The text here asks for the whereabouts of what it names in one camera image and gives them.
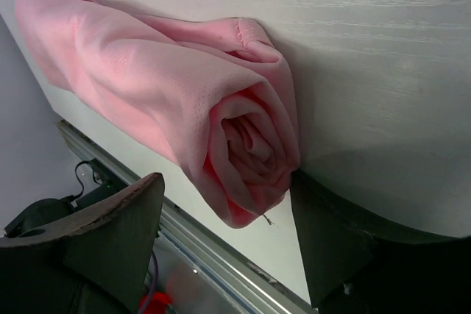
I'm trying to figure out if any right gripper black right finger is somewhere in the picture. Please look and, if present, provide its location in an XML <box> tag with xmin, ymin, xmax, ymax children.
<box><xmin>290</xmin><ymin>171</ymin><xmax>470</xmax><ymax>313</ymax></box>

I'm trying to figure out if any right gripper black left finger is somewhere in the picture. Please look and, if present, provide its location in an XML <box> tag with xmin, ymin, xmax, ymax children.
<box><xmin>1</xmin><ymin>173</ymin><xmax>165</xmax><ymax>313</ymax></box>

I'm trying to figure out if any pink t-shirt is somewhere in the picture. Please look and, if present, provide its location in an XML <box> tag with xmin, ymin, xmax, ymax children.
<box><xmin>15</xmin><ymin>0</ymin><xmax>300</xmax><ymax>228</ymax></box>

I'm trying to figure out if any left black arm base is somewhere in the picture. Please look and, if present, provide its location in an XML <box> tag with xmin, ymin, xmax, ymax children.
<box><xmin>4</xmin><ymin>159</ymin><xmax>127</xmax><ymax>238</ymax></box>

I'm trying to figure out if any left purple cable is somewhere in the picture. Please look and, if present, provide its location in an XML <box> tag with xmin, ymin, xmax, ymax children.
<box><xmin>138</xmin><ymin>251</ymin><xmax>174</xmax><ymax>314</ymax></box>

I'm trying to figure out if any aluminium rail frame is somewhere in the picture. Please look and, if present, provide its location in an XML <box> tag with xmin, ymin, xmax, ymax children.
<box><xmin>57</xmin><ymin>121</ymin><xmax>315</xmax><ymax>313</ymax></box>

